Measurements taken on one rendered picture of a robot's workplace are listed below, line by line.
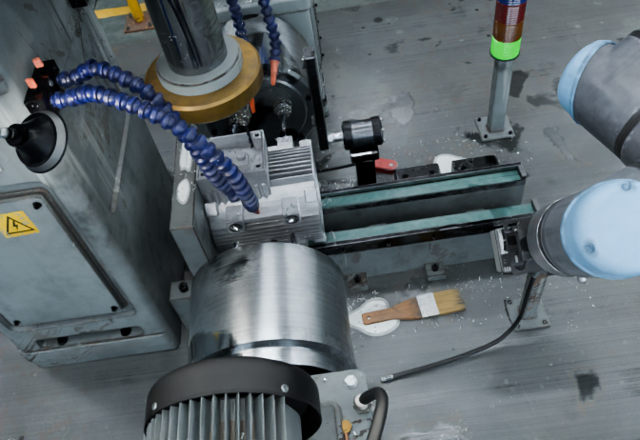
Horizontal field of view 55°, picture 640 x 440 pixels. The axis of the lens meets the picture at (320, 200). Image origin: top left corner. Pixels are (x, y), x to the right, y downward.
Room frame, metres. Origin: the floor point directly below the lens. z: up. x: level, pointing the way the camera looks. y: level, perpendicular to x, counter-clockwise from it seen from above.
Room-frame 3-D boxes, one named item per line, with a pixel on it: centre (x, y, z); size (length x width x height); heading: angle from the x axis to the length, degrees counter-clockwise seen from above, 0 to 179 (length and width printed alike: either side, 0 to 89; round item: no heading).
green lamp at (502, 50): (1.05, -0.45, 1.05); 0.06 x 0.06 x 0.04
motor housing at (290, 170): (0.78, 0.10, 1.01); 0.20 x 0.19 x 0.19; 87
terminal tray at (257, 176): (0.78, 0.14, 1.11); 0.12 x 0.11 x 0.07; 87
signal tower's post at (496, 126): (1.05, -0.45, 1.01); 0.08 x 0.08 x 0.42; 87
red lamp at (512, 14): (1.05, -0.45, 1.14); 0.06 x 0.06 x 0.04
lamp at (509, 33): (1.05, -0.45, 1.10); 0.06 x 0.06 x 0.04
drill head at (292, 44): (1.11, 0.08, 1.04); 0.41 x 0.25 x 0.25; 177
